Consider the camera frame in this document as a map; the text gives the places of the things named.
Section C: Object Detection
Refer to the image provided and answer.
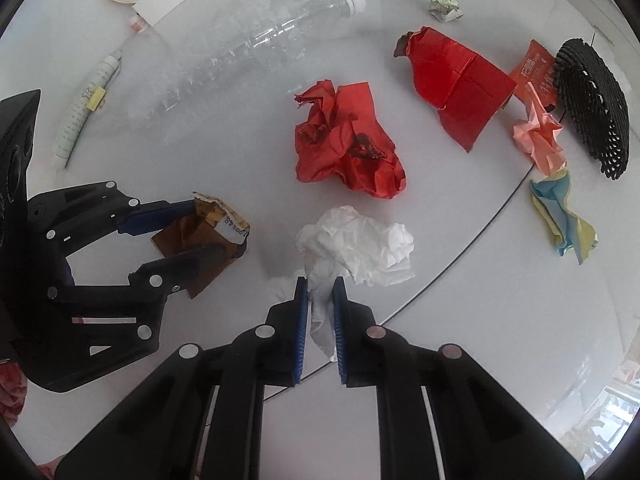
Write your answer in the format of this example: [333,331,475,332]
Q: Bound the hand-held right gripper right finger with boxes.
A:
[332,276,586,480]

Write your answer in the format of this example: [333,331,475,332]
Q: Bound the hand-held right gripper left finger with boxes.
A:
[52,276,309,480]

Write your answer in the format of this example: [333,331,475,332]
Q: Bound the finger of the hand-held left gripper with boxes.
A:
[20,244,228,393]
[27,180,198,257]

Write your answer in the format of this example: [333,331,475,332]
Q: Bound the brown wrapper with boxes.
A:
[151,191,251,301]

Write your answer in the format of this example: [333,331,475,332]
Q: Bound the white tissue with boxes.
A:
[295,206,416,363]

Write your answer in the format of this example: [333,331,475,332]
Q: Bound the clear plastic bottle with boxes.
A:
[127,0,367,133]

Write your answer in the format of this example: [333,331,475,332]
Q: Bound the green white paper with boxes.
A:
[426,0,463,23]

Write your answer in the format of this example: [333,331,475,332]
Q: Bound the white ointment tube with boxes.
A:
[52,49,123,170]

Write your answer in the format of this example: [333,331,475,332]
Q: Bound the red crumpled paper ball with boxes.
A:
[293,80,407,200]

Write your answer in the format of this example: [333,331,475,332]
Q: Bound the pink printed clothing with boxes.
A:
[0,359,66,480]

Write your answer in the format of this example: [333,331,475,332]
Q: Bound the blue yellow crumpled paper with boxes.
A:
[529,170,599,266]

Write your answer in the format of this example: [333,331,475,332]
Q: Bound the red folded paper sheet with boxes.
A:
[393,26,518,153]

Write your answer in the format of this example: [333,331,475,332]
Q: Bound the pink crumpled paper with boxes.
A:
[512,82,568,176]

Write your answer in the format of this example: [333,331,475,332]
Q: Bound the red printed packet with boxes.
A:
[510,40,558,113]

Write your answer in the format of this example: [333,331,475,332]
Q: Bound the black mesh basket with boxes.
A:
[554,37,630,181]

